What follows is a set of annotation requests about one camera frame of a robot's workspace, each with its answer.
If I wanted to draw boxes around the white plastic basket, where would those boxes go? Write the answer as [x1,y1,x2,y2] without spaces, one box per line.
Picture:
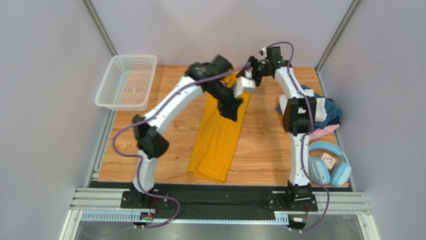
[94,54,158,112]

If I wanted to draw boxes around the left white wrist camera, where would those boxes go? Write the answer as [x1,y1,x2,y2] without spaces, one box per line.
[233,70,256,99]

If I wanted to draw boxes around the pink item inside headphones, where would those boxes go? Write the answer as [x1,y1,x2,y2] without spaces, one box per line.
[321,153,336,170]

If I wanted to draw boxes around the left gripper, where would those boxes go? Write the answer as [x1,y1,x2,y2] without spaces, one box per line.
[206,81,244,123]

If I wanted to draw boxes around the purple cable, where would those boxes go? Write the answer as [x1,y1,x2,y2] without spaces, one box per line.
[266,41,331,233]
[112,61,252,229]

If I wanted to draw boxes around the light blue headphones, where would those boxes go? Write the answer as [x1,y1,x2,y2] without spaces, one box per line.
[308,141,352,188]

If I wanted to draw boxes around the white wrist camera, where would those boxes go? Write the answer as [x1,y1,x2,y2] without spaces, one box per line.
[259,47,267,58]
[233,70,256,99]

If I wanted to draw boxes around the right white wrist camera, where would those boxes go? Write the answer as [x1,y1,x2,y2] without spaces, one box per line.
[259,47,267,58]

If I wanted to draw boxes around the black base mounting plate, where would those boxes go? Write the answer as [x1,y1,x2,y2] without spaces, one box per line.
[120,183,327,221]

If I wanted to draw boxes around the yellow t-shirt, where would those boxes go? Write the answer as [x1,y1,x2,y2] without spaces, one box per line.
[187,92,251,184]

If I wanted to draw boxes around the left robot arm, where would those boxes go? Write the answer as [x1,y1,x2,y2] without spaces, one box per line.
[131,55,243,195]

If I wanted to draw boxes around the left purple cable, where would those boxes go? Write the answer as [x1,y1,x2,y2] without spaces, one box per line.
[112,61,252,229]

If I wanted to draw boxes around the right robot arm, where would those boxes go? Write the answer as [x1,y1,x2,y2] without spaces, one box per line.
[248,44,317,203]

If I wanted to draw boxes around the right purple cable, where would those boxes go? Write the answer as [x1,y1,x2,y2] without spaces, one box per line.
[266,41,331,233]

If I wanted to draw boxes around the pink garment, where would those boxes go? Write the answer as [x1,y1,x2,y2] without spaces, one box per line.
[309,124,340,141]

